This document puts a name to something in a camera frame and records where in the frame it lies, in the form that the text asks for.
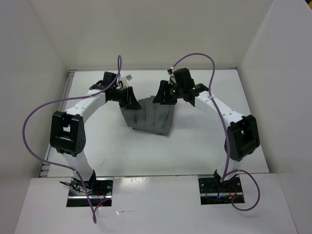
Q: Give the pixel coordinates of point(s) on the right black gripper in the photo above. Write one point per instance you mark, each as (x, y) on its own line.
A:
(164, 87)

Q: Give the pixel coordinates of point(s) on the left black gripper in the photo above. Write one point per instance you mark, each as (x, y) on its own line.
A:
(130, 102)

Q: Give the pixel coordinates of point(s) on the grey pleated skirt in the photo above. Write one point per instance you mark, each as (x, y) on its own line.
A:
(153, 118)

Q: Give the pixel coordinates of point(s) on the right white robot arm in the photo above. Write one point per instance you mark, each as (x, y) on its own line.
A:
(241, 132)

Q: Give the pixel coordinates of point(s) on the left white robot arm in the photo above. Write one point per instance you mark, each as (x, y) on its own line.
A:
(68, 132)

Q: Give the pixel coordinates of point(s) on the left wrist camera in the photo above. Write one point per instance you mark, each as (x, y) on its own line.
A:
(123, 81)

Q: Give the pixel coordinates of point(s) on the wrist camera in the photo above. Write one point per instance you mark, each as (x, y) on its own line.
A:
(123, 81)
(183, 78)

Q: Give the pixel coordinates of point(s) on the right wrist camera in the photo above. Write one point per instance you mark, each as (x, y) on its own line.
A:
(183, 78)

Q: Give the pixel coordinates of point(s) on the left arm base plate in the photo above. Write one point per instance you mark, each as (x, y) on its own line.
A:
(100, 195)

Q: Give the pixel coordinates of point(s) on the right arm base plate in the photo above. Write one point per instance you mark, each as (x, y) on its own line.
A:
(211, 194)

